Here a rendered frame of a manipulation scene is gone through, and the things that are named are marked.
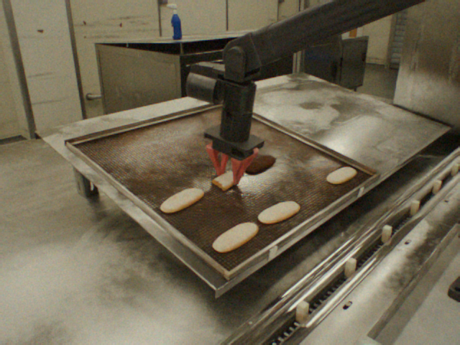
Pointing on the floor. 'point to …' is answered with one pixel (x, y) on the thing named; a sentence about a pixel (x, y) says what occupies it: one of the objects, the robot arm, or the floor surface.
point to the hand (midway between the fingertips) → (228, 176)
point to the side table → (429, 307)
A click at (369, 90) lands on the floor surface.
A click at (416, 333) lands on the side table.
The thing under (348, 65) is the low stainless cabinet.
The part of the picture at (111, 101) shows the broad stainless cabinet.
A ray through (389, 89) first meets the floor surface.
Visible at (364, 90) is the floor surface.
